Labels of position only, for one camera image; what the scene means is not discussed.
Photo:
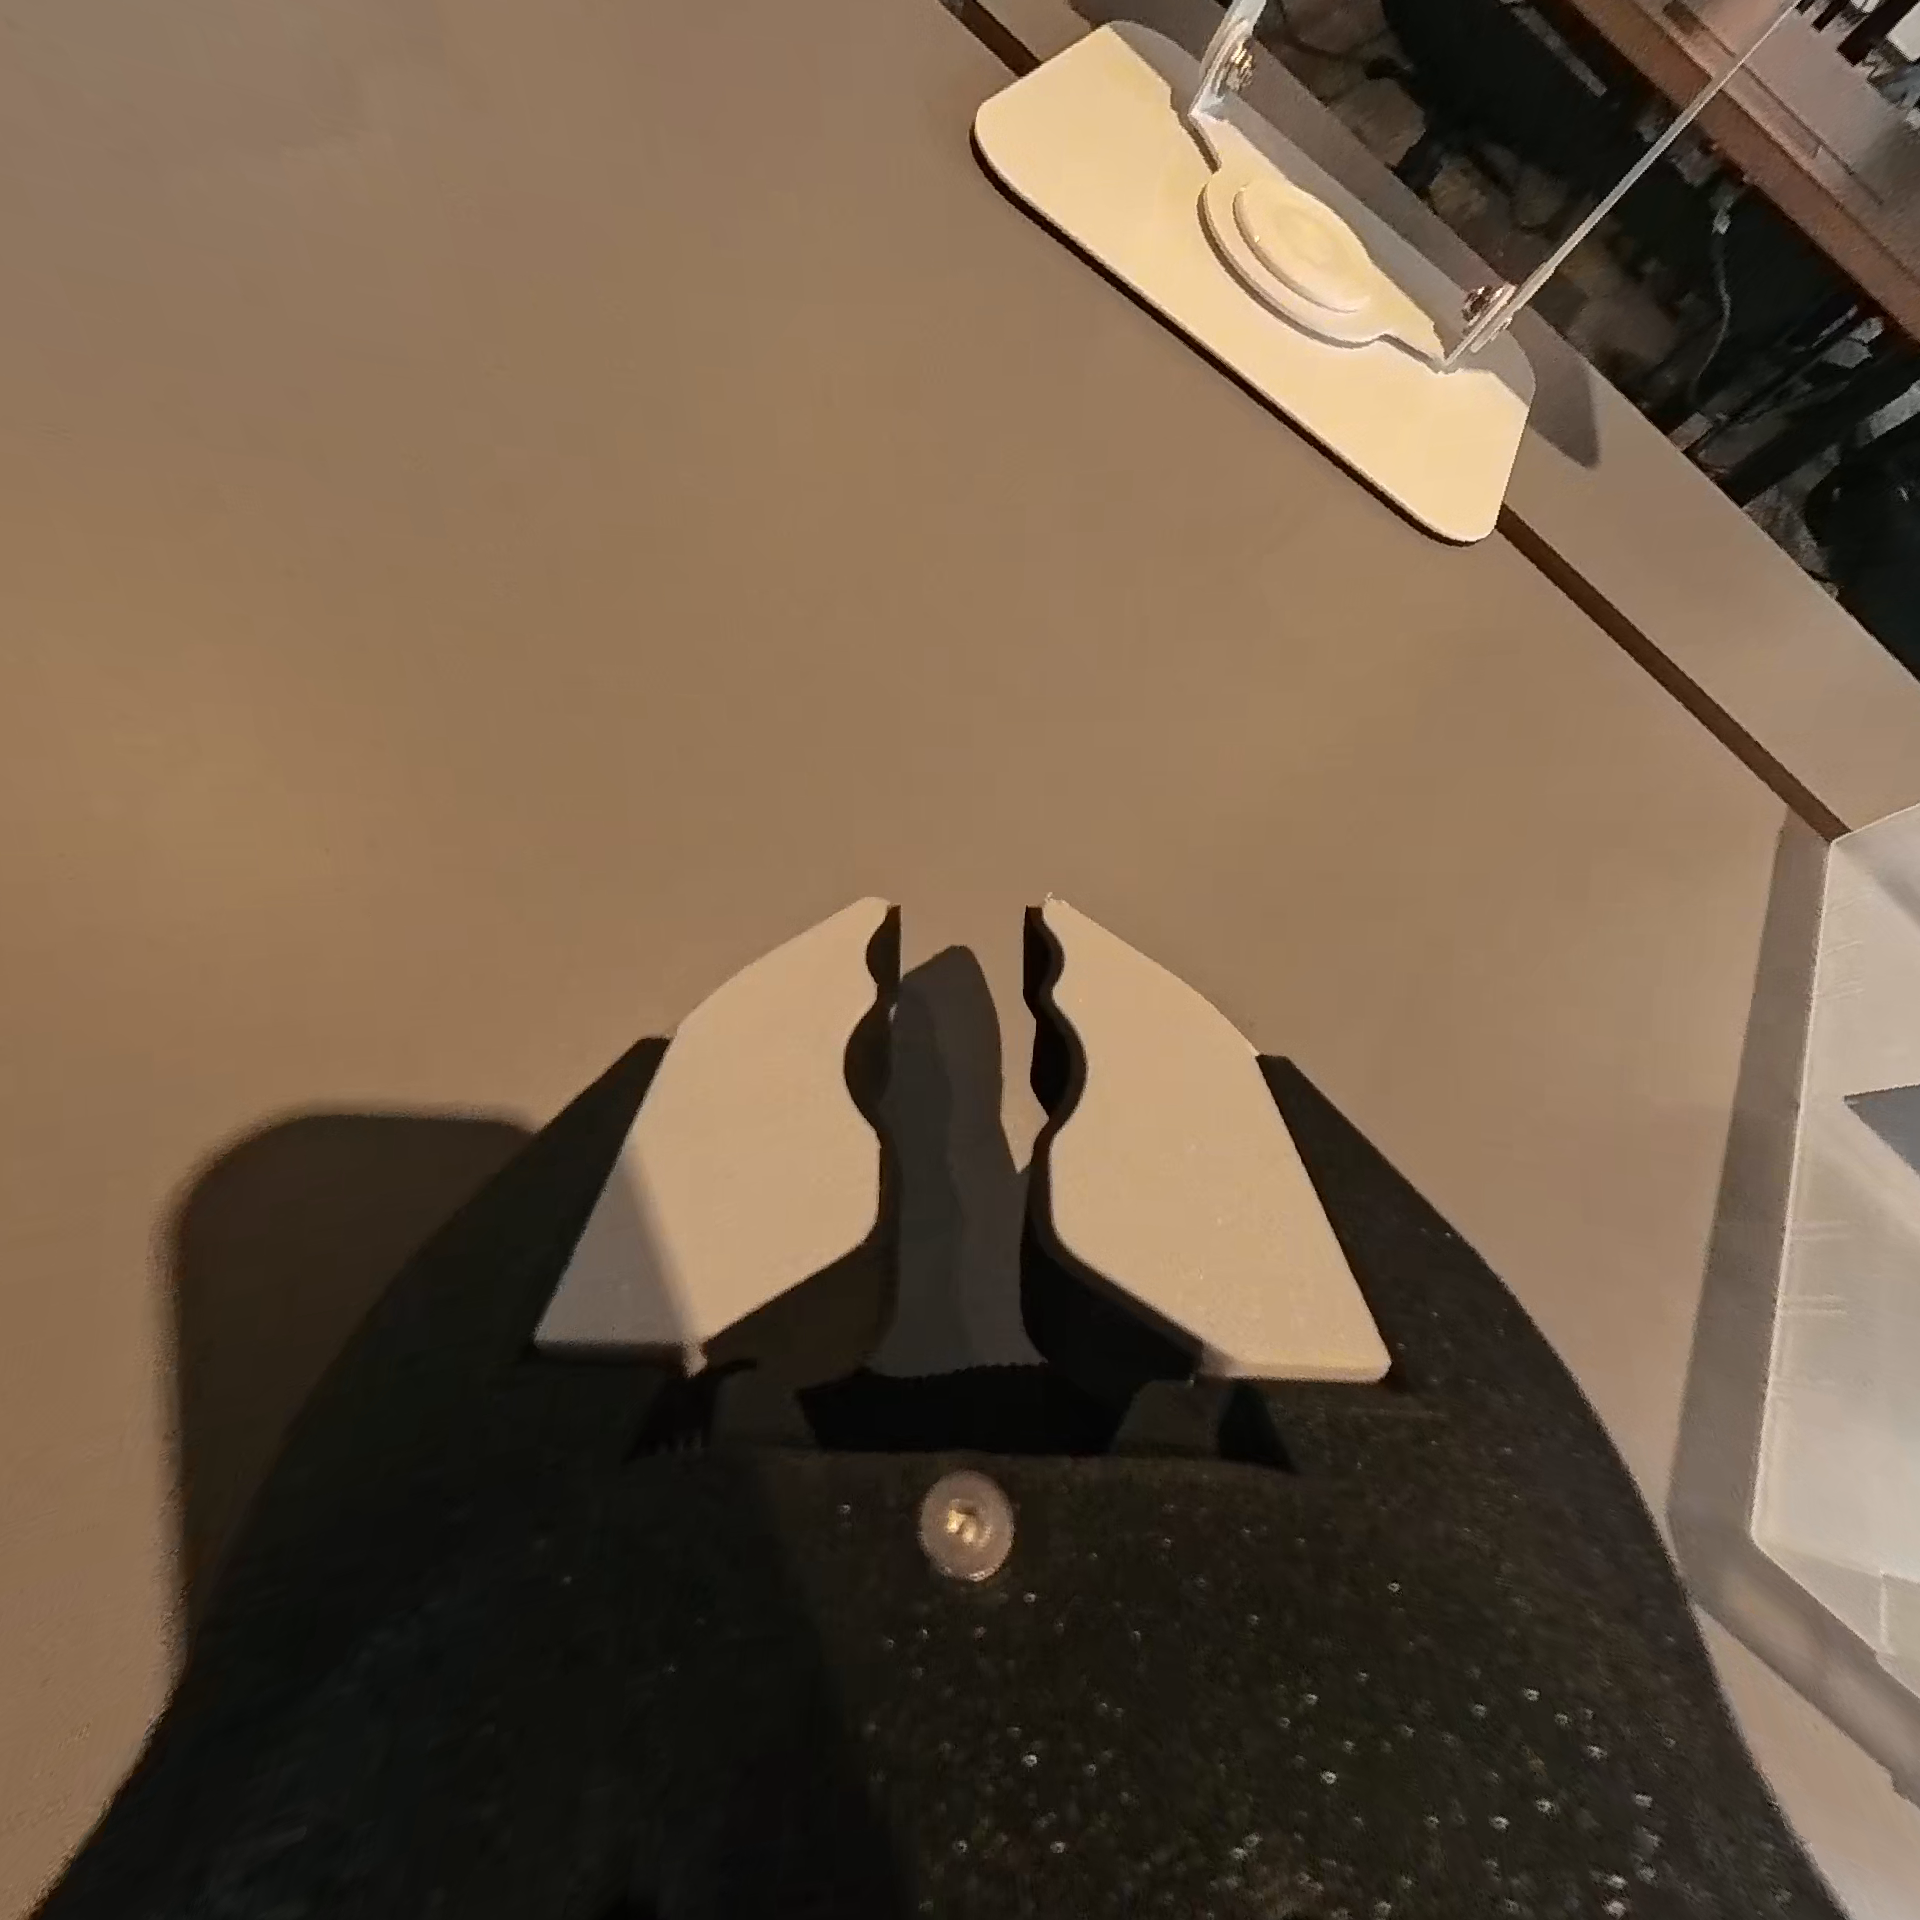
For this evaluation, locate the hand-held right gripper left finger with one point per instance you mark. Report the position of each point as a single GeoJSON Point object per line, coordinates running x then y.
{"type": "Point", "coordinates": [721, 1171]}

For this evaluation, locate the clear plastic bin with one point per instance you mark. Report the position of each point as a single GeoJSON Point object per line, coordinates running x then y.
{"type": "Point", "coordinates": [1829, 1201]}

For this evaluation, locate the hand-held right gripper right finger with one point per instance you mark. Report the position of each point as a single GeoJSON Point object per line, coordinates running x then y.
{"type": "Point", "coordinates": [1201, 1201]}

